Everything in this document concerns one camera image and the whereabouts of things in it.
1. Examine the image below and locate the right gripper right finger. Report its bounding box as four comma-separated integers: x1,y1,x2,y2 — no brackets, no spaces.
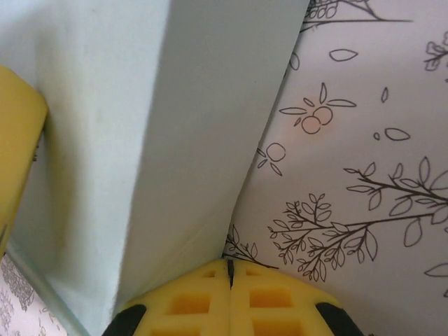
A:
232,258,355,336

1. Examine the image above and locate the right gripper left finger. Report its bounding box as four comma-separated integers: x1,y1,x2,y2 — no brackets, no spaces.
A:
104,258,232,336

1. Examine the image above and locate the teal paper box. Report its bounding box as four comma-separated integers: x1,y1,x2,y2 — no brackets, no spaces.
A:
0,0,309,336

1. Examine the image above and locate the floral table cover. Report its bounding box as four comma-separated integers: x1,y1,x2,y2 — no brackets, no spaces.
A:
0,0,448,336

